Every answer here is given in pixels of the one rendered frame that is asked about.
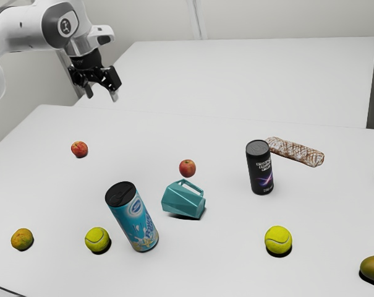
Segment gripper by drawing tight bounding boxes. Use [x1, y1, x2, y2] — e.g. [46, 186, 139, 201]
[67, 50, 123, 103]

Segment teal faceted mug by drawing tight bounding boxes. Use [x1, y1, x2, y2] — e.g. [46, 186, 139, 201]
[161, 178, 207, 221]

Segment red apple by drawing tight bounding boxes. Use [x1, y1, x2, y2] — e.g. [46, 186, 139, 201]
[179, 159, 197, 178]
[70, 140, 89, 158]

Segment blue drink can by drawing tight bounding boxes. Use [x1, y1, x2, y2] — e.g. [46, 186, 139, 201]
[104, 181, 160, 254]

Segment yellow tennis ball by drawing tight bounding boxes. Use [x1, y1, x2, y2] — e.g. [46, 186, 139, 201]
[84, 226, 111, 254]
[264, 225, 293, 255]

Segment orange fruit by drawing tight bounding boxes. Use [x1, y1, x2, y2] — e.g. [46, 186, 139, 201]
[10, 228, 35, 251]

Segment black drink can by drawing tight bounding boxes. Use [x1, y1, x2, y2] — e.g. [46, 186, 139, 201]
[245, 139, 275, 196]

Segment brown bread loaf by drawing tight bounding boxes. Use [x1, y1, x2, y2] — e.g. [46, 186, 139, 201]
[264, 136, 326, 169]

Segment green orange mango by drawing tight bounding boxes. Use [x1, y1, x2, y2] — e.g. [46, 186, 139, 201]
[359, 255, 374, 283]

